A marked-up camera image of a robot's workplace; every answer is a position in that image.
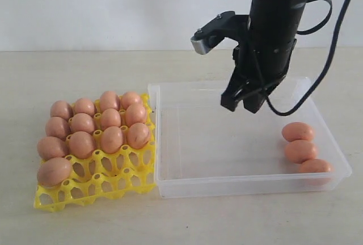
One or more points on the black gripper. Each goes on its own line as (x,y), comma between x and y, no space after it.
(268,64)

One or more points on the yellow plastic egg tray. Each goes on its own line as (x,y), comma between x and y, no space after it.
(102,174)

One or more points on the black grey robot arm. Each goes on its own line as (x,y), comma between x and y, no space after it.
(266,39)

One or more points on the brown egg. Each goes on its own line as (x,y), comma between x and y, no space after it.
(82,145)
(109,99)
(52,147)
(111,140)
(57,127)
(299,151)
(316,166)
(110,117)
(138,135)
(298,131)
(61,109)
(135,113)
(85,105)
(129,98)
(82,122)
(54,171)

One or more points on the clear plastic box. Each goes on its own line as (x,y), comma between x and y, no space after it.
(202,149)

